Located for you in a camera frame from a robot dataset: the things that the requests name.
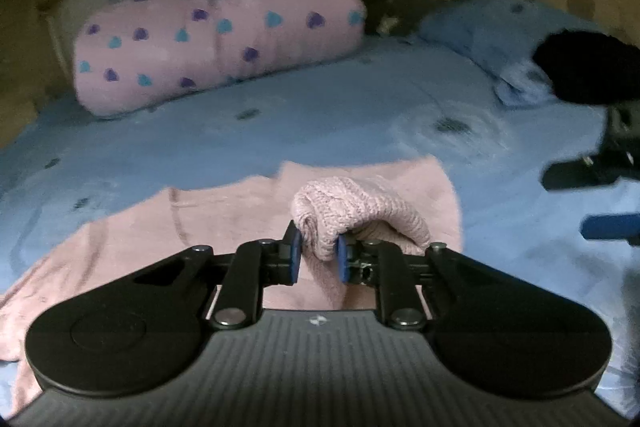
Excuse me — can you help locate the blue pillow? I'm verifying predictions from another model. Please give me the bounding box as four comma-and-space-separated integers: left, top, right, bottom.
417, 0, 621, 108

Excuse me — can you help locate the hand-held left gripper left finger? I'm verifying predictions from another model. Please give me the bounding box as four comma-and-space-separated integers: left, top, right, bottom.
131, 221, 303, 332

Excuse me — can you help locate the pink heart-print rolled quilt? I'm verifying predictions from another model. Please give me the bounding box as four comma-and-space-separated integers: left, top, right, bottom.
74, 0, 368, 118

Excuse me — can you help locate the black cloth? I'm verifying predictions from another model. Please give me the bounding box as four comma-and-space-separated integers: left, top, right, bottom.
531, 29, 640, 105

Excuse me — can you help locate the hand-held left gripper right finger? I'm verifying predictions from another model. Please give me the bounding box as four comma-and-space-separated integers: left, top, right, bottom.
336, 234, 505, 332

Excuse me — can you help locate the blue bed sheet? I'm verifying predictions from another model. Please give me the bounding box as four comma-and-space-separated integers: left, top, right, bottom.
0, 32, 640, 418

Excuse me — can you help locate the pink knitted sweater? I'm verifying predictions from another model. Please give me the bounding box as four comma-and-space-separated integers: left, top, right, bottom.
0, 159, 463, 414

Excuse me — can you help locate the dark grey cloth white trim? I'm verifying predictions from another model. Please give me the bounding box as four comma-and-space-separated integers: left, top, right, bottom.
357, 0, 473, 38

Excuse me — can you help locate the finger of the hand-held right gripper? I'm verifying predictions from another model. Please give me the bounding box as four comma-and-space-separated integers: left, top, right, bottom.
580, 213, 640, 243
542, 151, 640, 192

